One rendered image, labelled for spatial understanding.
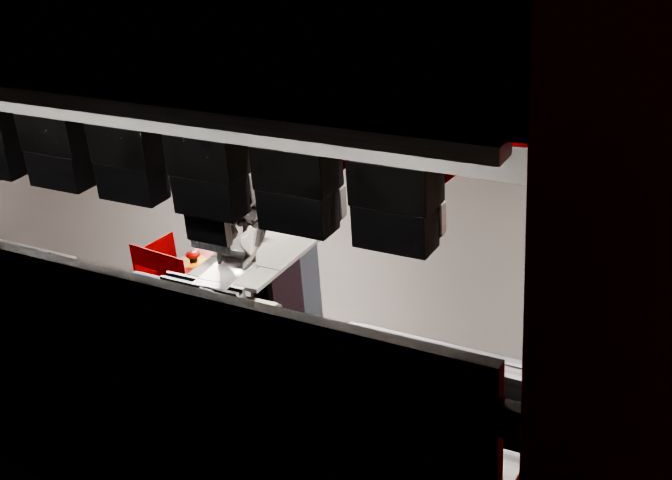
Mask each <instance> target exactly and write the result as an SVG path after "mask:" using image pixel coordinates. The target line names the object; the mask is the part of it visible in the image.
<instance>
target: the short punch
mask: <svg viewBox="0 0 672 480"><path fill-rule="evenodd" d="M184 221H185V227H186V234H187V239H188V240H190V241H191V247H194V248H198V249H203V250H208V251H213V252H217V253H222V254H227V255H232V254H231V246H232V244H233V240H232V232H231V224H230V223H225V222H219V221H214V220H209V219H204V218H198V217H193V216H188V215H184Z"/></svg>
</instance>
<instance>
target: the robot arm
mask: <svg viewBox="0 0 672 480"><path fill-rule="evenodd" d="M236 224H237V226H239V227H242V226H243V225H248V227H247V231H246V235H245V236H244V237H241V240H240V246H241V248H242V249H243V250H244V252H245V257H244V259H243V264H242V269H243V270H245V269H246V268H247V267H248V266H249V264H250V263H251V261H252V260H253V258H254V257H255V255H256V253H257V251H258V249H259V248H260V246H261V244H262V241H263V239H264V237H265V234H266V230H261V229H259V227H258V218H257V209H256V202H255V203H254V204H253V205H252V206H251V212H250V213H248V214H247V215H246V216H244V217H243V218H241V219H240V220H238V221H237V222H236V223H234V224H231V232H232V240H234V239H235V238H236V237H237V235H238V230H237V228H236ZM226 258H227V254H222V253H217V263H218V264H219V265H220V264H221V263H222V262H223V261H224V260H225V259H226Z"/></svg>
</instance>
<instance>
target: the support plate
mask: <svg viewBox="0 0 672 480"><path fill-rule="evenodd" d="M245 235H246V231H245V232H244V233H242V234H241V235H240V236H238V237H237V238H236V239H234V240H233V244H232V246H231V250H237V251H243V252H244V250H243V249H242V248H241V246H240V240H241V237H244V236H245ZM318 242H320V241H319V240H314V239H309V238H304V237H298V236H293V235H288V234H282V233H277V232H272V231H267V230H266V234H265V237H264V239H263V241H262V244H261V246H260V248H259V249H258V251H257V253H256V259H257V263H256V264H255V265H259V266H264V267H268V268H273V269H278V270H280V271H277V270H273V269H268V268H263V267H258V266H253V267H251V268H250V269H249V270H248V271H247V272H246V273H245V274H244V275H243V276H241V277H240V278H239V279H238V280H237V281H236V282H235V283H234V284H233V285H236V286H240V287H245V291H248V292H252V293H256V294H257V293H259V292H260V291H261V290H262V289H263V288H265V287H266V286H267V285H268V284H269V283H271V282H272V281H273V280H274V279H275V278H277V277H278V276H279V275H280V274H281V273H282V272H284V271H285V270H286V269H287V268H288V267H290V266H291V265H292V264H293V263H294V262H296V261H297V260H298V259H299V258H300V257H302V256H303V255H304V254H305V253H306V252H308V251H309V250H310V249H311V248H312V247H314V246H315V245H316V244H317V243H318ZM212 256H217V252H216V253H215V254H214V255H212ZM212 256H211V257H209V258H208V259H207V260H205V261H204V262H203V263H201V264H200V265H198V266H197V267H196V268H194V269H193V270H192V271H190V272H189V273H187V275H192V276H196V277H199V276H201V275H202V274H203V273H204V272H205V271H207V270H208V269H209V268H210V267H211V266H212V265H214V264H215V263H216V262H217V258H216V257H212ZM256 267H258V268H256Z"/></svg>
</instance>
